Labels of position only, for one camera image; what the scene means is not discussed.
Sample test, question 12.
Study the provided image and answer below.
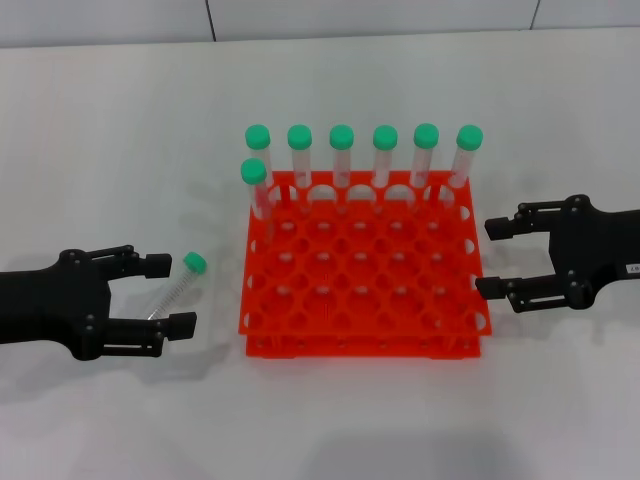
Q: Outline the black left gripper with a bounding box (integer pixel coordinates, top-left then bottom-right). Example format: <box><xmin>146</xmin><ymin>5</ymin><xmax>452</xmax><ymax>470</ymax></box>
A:
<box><xmin>0</xmin><ymin>243</ymin><xmax>198</xmax><ymax>362</ymax></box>

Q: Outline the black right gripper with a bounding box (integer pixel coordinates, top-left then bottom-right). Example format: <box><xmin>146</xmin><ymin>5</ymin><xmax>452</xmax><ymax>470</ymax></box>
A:
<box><xmin>474</xmin><ymin>193</ymin><xmax>640</xmax><ymax>315</ymax></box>

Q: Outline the clear test tube green cap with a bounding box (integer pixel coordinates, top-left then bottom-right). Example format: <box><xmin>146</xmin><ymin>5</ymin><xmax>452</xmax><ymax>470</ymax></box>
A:
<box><xmin>446</xmin><ymin>124</ymin><xmax>485</xmax><ymax>206</ymax></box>
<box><xmin>372</xmin><ymin>124</ymin><xmax>400</xmax><ymax>209</ymax></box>
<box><xmin>328</xmin><ymin>123</ymin><xmax>356</xmax><ymax>211</ymax></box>
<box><xmin>244</xmin><ymin>123</ymin><xmax>275</xmax><ymax>201</ymax></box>
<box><xmin>240</xmin><ymin>157</ymin><xmax>276</xmax><ymax>244</ymax></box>
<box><xmin>286</xmin><ymin>124</ymin><xmax>314</xmax><ymax>214</ymax></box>
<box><xmin>409</xmin><ymin>122</ymin><xmax>441</xmax><ymax>211</ymax></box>
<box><xmin>145</xmin><ymin>251</ymin><xmax>209</xmax><ymax>322</ymax></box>

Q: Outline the orange test tube rack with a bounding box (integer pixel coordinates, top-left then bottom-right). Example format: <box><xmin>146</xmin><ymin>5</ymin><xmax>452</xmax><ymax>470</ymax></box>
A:
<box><xmin>236</xmin><ymin>169</ymin><xmax>494</xmax><ymax>360</ymax></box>

